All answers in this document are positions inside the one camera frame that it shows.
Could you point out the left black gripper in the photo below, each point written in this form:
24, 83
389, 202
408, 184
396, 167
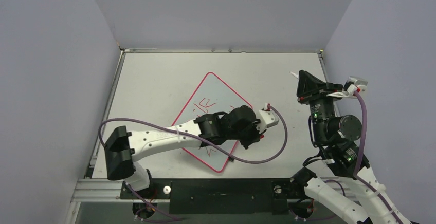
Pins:
255, 137

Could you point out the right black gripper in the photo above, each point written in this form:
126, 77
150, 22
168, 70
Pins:
314, 98

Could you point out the red capped whiteboard marker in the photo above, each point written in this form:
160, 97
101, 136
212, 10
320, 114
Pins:
294, 74

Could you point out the pink framed whiteboard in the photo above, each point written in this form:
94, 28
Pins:
211, 95

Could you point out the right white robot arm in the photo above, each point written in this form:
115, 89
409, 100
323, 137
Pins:
338, 127

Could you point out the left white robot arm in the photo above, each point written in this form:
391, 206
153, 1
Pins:
123, 148

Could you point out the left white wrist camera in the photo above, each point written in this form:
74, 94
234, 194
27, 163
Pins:
267, 119

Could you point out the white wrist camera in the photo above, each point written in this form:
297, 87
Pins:
352, 85
267, 119

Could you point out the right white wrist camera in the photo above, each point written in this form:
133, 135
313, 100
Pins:
352, 85

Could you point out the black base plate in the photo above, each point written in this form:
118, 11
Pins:
236, 204

